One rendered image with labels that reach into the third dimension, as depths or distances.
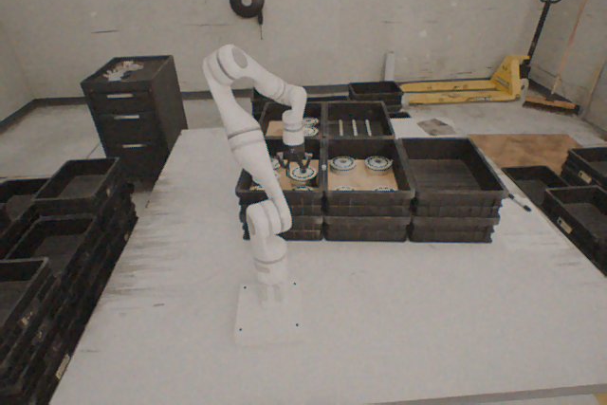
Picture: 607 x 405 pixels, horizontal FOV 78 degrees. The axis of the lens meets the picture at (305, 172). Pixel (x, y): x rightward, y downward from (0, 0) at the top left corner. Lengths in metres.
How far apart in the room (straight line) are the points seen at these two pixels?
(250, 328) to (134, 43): 4.09
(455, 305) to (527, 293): 0.24
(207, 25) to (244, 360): 3.92
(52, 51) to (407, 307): 4.72
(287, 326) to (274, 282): 0.13
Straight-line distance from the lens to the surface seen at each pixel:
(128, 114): 2.80
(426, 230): 1.39
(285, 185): 1.45
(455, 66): 5.12
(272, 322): 1.12
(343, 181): 1.47
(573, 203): 2.51
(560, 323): 1.35
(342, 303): 1.21
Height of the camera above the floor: 1.64
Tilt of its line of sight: 32 degrees down
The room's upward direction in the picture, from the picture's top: 2 degrees counter-clockwise
